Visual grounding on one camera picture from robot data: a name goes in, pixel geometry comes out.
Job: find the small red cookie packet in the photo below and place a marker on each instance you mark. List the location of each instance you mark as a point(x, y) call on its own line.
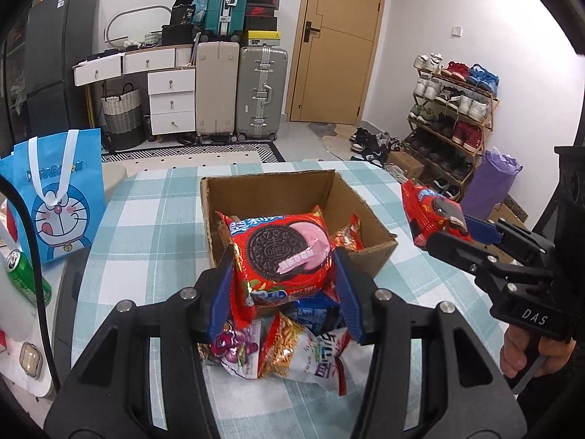
point(429, 210)

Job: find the oval metal frame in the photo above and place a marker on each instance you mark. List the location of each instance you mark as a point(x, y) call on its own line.
point(137, 9)

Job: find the plain brown floor carton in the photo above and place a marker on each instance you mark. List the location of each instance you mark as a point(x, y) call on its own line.
point(404, 164)

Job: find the green drink can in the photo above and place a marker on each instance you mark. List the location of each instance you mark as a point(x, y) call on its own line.
point(23, 279)

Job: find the printed floor carton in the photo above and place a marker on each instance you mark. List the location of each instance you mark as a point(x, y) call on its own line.
point(505, 215)

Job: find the large red cookie packet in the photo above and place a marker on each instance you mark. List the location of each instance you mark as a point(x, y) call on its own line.
point(274, 247)

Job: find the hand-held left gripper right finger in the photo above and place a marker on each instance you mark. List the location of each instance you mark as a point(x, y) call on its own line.
point(352, 304)

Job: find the red black shoe box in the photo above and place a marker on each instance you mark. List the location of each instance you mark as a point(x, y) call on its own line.
point(261, 10)

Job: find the blue cookie packet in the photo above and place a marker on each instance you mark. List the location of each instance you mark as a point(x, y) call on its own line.
point(315, 315)

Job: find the yellow black shoe box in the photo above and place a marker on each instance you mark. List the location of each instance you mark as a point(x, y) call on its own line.
point(261, 39)

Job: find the silver suitcase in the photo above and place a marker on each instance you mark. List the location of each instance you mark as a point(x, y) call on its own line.
point(260, 96)

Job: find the person's right hand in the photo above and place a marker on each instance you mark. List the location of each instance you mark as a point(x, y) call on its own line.
point(516, 352)

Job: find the beige suitcase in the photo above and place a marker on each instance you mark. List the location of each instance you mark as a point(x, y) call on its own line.
point(217, 91)

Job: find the pile of dark shoes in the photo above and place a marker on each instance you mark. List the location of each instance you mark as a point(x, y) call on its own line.
point(372, 146)

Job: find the white orange noodle snack packet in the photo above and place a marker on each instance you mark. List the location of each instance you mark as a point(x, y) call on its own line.
point(311, 356)

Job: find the shoe rack with shoes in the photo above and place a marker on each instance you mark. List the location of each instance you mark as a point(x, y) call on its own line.
point(450, 128)

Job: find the small black printed box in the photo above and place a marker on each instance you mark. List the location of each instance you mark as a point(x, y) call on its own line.
point(183, 11)

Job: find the white drawer cabinet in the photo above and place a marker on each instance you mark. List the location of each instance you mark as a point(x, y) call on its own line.
point(171, 100)

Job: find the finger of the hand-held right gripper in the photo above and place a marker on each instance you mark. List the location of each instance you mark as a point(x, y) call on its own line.
point(482, 229)
point(457, 249)

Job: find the beige earbuds case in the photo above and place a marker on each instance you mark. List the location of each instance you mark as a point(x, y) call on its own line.
point(30, 360)

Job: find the brown cardboard box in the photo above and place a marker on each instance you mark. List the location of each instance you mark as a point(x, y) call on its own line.
point(370, 242)

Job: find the small white basket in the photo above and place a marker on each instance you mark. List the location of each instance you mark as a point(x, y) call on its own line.
point(153, 40)

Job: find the dark shelf unit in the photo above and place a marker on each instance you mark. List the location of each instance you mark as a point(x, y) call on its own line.
point(13, 77)

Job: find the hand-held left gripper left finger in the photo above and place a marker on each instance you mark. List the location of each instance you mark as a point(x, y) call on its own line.
point(224, 292)

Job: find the woven laundry basket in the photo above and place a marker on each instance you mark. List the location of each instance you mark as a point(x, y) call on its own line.
point(122, 116)

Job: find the black white patterned rug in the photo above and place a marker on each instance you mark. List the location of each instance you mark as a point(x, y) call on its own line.
point(192, 153)

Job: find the wooden door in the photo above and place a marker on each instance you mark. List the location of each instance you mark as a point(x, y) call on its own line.
point(338, 32)

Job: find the purple grape candy packet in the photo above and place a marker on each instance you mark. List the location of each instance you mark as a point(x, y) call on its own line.
point(237, 352)

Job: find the teal suitcase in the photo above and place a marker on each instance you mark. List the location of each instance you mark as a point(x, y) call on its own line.
point(226, 0)

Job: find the blue cartoon tote bag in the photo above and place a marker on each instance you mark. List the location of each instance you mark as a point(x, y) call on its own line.
point(59, 210)

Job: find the purple rolled mat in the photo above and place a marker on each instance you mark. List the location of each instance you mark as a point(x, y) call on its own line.
point(486, 187)

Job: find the dark grey fridge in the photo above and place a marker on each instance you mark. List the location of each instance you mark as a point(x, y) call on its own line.
point(59, 55)

